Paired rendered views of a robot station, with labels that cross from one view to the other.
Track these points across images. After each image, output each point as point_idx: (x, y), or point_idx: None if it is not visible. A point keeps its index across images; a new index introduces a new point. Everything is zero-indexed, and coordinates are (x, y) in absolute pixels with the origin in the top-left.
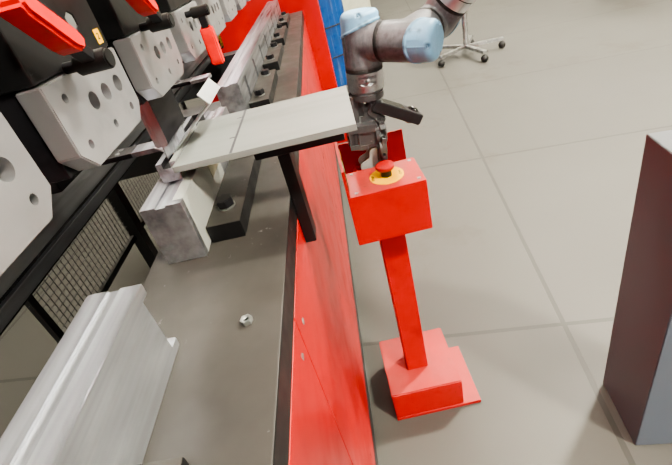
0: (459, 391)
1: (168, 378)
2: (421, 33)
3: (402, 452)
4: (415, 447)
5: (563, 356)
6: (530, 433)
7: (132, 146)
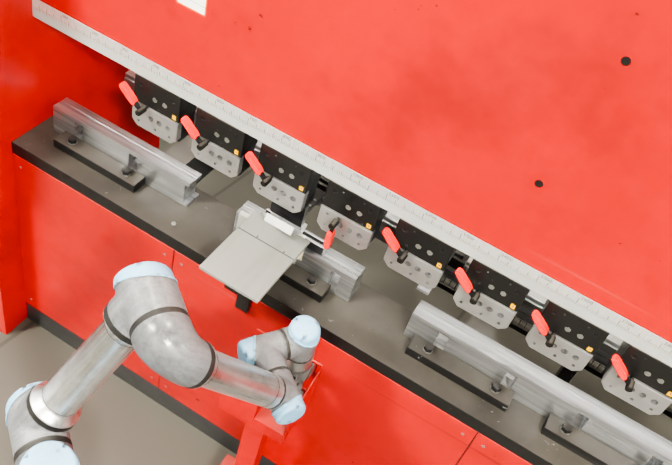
0: None
1: (173, 199)
2: (243, 339)
3: (202, 454)
4: (197, 464)
5: None
6: None
7: (308, 209)
